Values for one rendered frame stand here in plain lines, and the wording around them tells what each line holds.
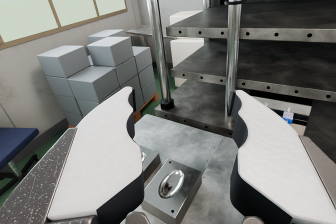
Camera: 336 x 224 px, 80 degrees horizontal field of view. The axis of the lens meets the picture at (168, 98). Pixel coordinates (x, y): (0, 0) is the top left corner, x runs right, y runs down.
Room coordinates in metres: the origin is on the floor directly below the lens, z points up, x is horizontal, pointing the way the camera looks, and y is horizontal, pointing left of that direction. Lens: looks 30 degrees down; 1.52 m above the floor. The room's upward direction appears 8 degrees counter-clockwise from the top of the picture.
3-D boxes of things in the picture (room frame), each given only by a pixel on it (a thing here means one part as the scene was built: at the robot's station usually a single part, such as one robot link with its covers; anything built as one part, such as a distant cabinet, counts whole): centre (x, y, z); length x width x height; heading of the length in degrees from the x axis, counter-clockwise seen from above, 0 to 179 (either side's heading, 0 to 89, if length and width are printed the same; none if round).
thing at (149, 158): (0.62, 0.17, 0.83); 0.17 x 0.13 x 0.06; 144
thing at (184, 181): (0.48, 0.03, 0.83); 0.20 x 0.15 x 0.07; 144
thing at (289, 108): (0.99, -0.66, 0.87); 0.50 x 0.27 x 0.17; 144
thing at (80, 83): (2.31, 0.69, 0.51); 1.05 x 0.68 x 1.02; 149
